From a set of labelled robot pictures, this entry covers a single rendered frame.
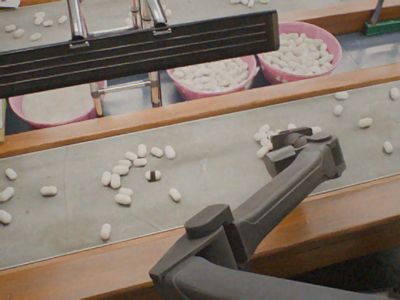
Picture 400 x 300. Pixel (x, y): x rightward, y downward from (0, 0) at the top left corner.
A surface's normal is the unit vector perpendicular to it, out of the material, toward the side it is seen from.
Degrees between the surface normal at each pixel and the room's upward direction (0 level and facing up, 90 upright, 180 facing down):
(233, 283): 43
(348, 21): 90
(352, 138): 0
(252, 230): 52
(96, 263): 0
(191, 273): 33
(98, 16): 0
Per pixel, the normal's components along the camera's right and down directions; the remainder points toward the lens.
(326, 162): 0.72, -0.12
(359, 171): 0.01, -0.63
